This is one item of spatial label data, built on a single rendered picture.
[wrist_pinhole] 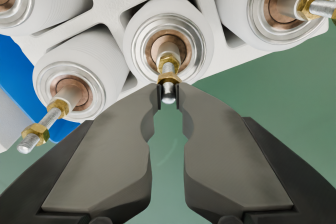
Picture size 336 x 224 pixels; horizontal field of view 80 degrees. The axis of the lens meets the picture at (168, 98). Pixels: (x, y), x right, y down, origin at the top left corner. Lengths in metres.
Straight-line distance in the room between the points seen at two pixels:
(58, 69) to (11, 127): 0.28
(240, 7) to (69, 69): 0.18
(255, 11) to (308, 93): 0.44
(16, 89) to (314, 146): 0.78
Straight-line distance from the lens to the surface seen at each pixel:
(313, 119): 0.68
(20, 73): 0.52
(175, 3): 0.21
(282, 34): 0.23
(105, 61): 0.24
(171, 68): 0.16
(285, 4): 0.21
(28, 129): 0.19
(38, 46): 0.33
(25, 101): 0.50
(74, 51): 0.24
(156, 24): 0.20
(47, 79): 0.25
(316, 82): 0.62
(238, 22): 0.22
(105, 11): 0.28
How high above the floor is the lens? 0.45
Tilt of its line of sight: 60 degrees down
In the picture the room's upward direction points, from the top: 179 degrees counter-clockwise
